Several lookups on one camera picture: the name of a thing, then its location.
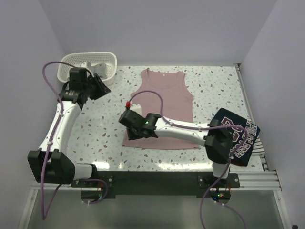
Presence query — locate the pink tank top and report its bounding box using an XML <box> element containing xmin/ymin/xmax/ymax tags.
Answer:
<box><xmin>122</xmin><ymin>69</ymin><xmax>199</xmax><ymax>150</ymax></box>

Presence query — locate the aluminium frame rail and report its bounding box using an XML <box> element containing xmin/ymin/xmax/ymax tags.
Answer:
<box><xmin>234</xmin><ymin>68</ymin><xmax>293</xmax><ymax>229</ymax></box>

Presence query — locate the white plastic basket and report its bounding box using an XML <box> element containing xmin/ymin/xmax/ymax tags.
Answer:
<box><xmin>61</xmin><ymin>52</ymin><xmax>117</xmax><ymax>86</ymax></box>

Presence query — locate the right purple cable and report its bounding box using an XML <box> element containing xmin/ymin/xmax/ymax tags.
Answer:
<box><xmin>130</xmin><ymin>90</ymin><xmax>248</xmax><ymax>229</ymax></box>

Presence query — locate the grey tank top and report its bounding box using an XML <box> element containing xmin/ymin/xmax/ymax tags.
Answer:
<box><xmin>80</xmin><ymin>62</ymin><xmax>107</xmax><ymax>80</ymax></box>

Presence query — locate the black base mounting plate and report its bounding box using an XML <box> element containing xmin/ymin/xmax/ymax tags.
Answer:
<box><xmin>71</xmin><ymin>170</ymin><xmax>240</xmax><ymax>200</ymax></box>

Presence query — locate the navy lettered tank top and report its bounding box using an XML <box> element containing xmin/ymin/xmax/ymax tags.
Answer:
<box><xmin>213</xmin><ymin>108</ymin><xmax>261</xmax><ymax>167</ymax></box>

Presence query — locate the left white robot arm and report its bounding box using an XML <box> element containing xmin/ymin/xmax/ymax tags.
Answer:
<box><xmin>28</xmin><ymin>67</ymin><xmax>110</xmax><ymax>187</ymax></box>

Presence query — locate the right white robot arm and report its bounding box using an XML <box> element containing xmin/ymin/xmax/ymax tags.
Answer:
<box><xmin>119</xmin><ymin>109</ymin><xmax>233</xmax><ymax>187</ymax></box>

